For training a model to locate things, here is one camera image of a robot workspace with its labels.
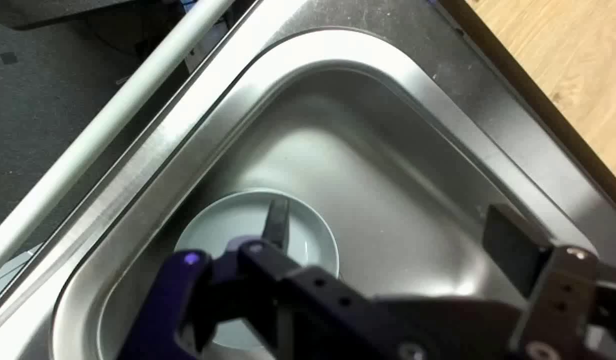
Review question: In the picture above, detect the white bowl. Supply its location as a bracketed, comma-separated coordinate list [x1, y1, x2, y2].
[173, 189, 343, 352]

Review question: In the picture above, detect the stainless steel sink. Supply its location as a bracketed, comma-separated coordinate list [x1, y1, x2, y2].
[0, 0, 616, 360]

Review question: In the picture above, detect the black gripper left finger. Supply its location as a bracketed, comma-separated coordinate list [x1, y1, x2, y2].
[263, 201, 290, 251]

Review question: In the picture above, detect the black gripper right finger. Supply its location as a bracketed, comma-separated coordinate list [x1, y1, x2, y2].
[482, 204, 553, 299]

